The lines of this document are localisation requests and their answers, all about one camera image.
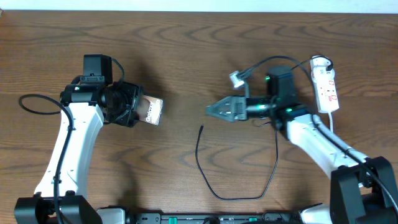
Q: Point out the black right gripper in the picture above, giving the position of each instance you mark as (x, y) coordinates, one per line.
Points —
(229, 103)

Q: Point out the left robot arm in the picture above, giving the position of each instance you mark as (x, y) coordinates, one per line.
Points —
(86, 105)

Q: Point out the white power strip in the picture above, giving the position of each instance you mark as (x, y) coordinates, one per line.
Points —
(325, 89)

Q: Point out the white USB charger plug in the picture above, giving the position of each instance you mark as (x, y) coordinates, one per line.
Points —
(321, 61)

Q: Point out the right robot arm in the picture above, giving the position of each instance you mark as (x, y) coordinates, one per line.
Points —
(362, 189)

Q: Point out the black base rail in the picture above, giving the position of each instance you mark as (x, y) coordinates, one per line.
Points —
(211, 218)

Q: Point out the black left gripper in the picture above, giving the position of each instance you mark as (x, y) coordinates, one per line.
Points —
(134, 91)

